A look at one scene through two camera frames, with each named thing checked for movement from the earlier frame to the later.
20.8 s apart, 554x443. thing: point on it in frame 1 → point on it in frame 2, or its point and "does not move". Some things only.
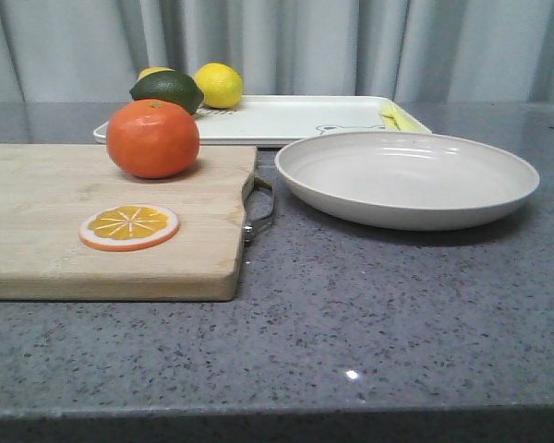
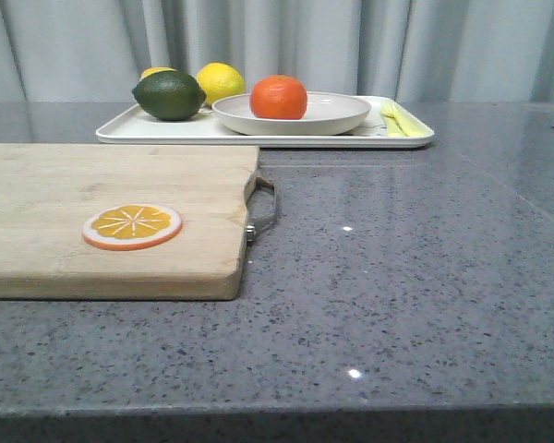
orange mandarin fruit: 153,138 → 278,97
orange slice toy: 128,227 does not move
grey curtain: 446,51 does not move
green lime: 171,86 does not move
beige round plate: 403,180 → 326,113
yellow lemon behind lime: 154,69 does not move
